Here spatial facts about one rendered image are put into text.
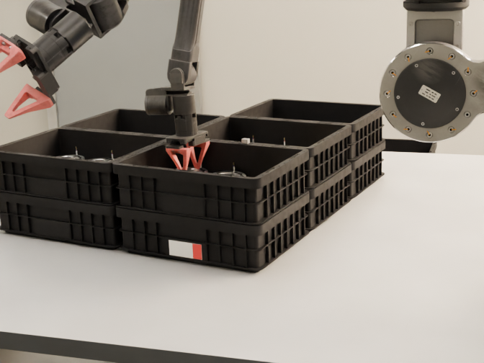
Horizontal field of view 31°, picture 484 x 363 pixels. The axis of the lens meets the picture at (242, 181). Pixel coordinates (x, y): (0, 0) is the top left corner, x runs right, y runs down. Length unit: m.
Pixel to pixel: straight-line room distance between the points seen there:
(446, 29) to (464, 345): 0.63
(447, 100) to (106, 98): 4.09
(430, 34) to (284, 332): 0.67
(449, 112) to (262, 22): 3.55
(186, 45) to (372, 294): 0.77
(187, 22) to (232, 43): 3.14
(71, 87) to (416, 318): 4.25
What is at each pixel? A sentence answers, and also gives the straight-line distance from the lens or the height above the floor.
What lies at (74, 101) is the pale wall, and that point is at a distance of 5.76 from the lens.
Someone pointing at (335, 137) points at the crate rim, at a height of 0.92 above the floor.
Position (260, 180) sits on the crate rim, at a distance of 1.90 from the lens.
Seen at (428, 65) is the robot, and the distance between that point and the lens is 1.74.
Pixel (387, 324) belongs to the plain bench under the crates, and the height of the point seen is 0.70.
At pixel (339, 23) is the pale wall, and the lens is 5.12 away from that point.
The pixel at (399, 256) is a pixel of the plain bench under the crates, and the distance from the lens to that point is 2.09.
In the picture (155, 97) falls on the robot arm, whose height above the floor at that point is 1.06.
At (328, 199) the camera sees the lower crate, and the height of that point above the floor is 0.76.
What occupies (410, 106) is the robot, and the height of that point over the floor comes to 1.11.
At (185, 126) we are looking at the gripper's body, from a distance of 2.18.
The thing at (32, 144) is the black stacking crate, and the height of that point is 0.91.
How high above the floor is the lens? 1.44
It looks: 16 degrees down
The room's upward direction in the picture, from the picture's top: 2 degrees counter-clockwise
